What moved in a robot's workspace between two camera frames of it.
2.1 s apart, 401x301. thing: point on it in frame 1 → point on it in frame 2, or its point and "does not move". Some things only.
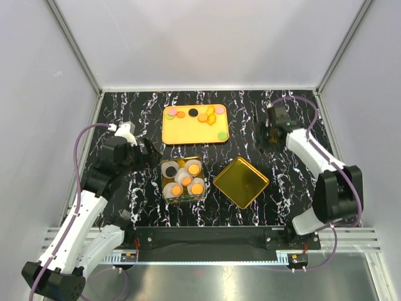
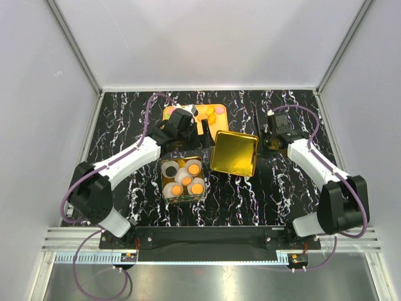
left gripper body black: (138, 160) → (183, 138)
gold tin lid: (240, 182) → (234, 153)
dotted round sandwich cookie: (177, 190) does not move
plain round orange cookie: (186, 181) does not move
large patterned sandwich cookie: (193, 169) does not move
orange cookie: (197, 189) does not move
